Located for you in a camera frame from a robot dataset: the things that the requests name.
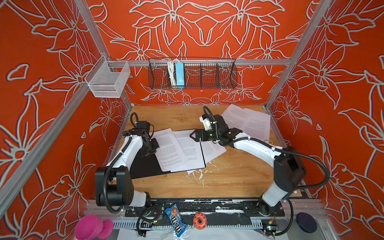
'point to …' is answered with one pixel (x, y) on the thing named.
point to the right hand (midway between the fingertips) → (193, 134)
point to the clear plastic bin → (107, 79)
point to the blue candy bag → (174, 215)
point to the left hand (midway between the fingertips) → (155, 150)
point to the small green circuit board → (271, 229)
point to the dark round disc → (306, 222)
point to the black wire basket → (213, 73)
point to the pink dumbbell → (90, 226)
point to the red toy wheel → (200, 221)
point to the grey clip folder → (149, 165)
